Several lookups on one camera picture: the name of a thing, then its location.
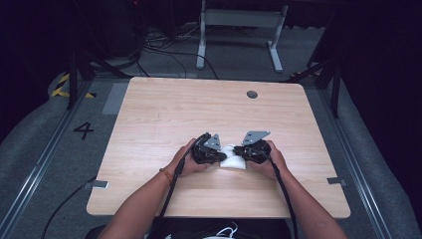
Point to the black metal stand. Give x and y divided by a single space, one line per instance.
328 79
78 73

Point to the person's left hand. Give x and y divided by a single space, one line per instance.
187 162

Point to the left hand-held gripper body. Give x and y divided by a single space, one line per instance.
207 151

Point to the person's right hand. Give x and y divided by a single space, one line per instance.
275 162

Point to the white metal desk frame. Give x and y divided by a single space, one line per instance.
244 18

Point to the grey table grommet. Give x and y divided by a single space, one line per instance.
252 94

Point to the person's black clothing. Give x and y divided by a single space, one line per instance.
252 229

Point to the white cloth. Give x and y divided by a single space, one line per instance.
236 161

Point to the metal floor rail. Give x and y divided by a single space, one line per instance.
356 172
36 166

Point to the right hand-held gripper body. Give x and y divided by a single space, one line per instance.
255 147

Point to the grey floor tape patch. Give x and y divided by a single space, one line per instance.
115 99

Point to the grey tape strip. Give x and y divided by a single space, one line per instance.
336 181
100 184

